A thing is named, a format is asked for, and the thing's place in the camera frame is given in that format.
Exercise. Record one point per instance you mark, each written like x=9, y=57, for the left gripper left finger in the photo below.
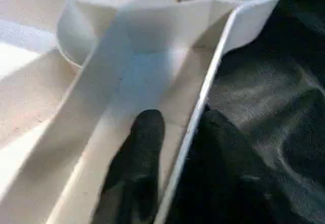
x=137, y=170

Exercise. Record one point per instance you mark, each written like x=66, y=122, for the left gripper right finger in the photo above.
x=223, y=170

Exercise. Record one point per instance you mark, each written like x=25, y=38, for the white plastic table top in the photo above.
x=76, y=107

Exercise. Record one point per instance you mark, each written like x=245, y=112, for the black work mat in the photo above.
x=279, y=81

